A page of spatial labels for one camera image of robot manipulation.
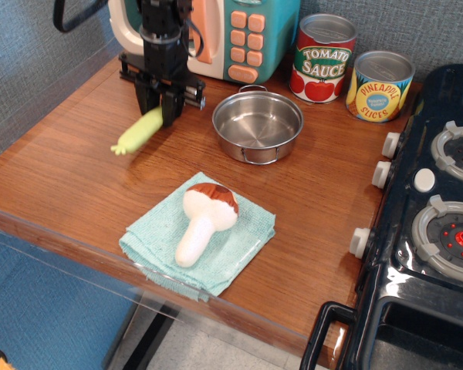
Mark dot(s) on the spoon with green carrot handle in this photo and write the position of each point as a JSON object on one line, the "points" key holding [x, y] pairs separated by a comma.
{"points": [[139, 133]]}

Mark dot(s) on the pineapple slices can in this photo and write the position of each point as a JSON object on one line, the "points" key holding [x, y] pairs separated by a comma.
{"points": [[379, 86]]}

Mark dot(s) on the teal toy microwave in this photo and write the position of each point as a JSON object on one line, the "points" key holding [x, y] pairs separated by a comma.
{"points": [[238, 41]]}

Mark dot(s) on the small steel pot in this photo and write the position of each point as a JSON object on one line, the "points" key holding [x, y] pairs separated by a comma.
{"points": [[256, 126]]}

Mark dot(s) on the black toy stove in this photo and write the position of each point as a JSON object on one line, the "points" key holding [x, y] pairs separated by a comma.
{"points": [[409, 309]]}

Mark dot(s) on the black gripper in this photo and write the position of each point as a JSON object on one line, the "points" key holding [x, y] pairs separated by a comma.
{"points": [[161, 78]]}

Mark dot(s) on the tomato sauce can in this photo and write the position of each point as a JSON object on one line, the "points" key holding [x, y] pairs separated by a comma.
{"points": [[324, 48]]}

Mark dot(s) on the plush white brown mushroom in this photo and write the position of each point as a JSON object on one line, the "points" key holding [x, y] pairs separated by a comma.
{"points": [[210, 208]]}

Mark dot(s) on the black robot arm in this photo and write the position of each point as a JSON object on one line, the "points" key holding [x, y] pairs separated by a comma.
{"points": [[165, 22]]}

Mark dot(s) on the light teal folded cloth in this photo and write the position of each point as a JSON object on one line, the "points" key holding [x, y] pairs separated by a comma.
{"points": [[151, 242]]}

